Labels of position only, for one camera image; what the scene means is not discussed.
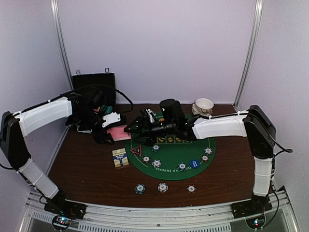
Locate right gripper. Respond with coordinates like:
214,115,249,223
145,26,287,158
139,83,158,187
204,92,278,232
125,115,177,146

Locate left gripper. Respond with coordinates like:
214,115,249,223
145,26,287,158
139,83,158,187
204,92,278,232
76,108,114,145

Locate red playing card deck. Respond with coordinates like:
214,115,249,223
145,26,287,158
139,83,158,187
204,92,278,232
107,125,131,141

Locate green blue chip stack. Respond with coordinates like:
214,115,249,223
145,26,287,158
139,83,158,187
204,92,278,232
135,184,146,195

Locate blue tan chip stack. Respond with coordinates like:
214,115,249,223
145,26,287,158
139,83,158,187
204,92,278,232
157,183,169,193

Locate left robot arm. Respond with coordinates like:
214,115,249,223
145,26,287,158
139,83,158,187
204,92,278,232
0,85,133,215

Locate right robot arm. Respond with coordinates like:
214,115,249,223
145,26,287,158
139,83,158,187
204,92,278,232
124,99,279,214

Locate black red triangle token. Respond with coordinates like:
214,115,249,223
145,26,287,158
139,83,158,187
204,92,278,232
130,145,142,156

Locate teal chip row in case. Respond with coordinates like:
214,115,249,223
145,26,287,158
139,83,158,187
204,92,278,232
100,105,113,116

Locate gold card deck box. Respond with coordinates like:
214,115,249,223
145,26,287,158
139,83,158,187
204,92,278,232
112,148,129,168

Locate green round poker mat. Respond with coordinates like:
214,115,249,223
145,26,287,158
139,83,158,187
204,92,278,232
124,111,217,181

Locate black poker chip case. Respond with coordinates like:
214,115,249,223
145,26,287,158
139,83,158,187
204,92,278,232
64,72,116,132

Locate white ceramic lower bowl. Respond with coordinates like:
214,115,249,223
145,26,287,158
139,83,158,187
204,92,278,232
191,103,213,116

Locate white ceramic bowl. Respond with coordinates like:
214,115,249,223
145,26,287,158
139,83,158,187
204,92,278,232
195,98,214,114
191,103,213,116

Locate blue round blind button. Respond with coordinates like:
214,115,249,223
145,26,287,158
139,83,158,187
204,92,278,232
190,159,200,169

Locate white ceramic upper bowl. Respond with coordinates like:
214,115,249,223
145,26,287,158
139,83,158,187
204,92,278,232
195,98,214,114

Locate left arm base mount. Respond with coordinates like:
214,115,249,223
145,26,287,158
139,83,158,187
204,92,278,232
44,200,87,219

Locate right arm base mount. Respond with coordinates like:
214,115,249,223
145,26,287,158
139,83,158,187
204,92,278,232
231,200,272,218

